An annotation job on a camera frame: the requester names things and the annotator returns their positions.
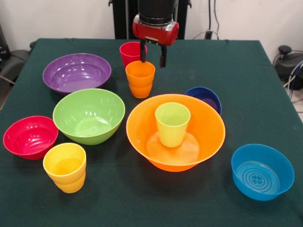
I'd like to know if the dark green tablecloth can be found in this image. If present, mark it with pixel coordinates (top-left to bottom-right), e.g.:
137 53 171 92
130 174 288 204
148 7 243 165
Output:
0 37 303 227

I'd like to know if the tangle of cables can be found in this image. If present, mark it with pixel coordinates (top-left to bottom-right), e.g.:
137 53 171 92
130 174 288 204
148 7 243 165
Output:
283 60 303 104

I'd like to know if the orange cup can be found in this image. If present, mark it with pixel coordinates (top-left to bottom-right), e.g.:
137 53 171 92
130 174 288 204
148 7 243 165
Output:
125 60 156 99

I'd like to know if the light green cup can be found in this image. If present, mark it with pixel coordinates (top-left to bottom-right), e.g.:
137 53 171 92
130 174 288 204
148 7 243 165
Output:
155 102 191 148

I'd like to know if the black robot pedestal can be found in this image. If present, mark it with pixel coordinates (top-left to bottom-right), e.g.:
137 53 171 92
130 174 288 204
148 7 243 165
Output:
108 0 192 40

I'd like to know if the red-pink bowl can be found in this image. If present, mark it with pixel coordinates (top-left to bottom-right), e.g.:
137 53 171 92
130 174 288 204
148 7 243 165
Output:
2 115 59 161

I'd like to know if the large orange bowl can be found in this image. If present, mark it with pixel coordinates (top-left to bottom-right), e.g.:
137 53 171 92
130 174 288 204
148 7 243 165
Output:
125 94 226 173

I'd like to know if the light green bowl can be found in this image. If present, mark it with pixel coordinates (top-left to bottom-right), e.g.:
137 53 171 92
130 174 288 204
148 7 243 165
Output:
52 88 126 146

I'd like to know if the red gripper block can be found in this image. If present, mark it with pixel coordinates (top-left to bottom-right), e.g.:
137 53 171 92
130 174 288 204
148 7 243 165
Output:
132 14 180 69

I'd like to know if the yellow cup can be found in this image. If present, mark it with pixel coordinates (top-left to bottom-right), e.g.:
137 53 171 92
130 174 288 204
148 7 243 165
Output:
43 142 87 194

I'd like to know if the purple bowl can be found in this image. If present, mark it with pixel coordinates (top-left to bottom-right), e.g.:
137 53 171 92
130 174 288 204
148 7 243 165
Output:
42 52 112 96

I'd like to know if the black metal stand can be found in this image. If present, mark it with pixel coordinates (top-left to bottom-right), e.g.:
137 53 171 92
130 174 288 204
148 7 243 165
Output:
0 23 11 60

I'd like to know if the dark blue bowl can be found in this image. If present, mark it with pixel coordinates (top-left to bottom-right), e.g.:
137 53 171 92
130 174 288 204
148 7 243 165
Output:
184 87 223 116

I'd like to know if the light blue bowl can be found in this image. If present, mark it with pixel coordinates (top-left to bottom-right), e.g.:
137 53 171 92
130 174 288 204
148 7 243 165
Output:
231 143 295 202

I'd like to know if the red-pink cup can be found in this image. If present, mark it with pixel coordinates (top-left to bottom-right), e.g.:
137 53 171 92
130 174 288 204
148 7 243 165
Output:
119 41 148 69

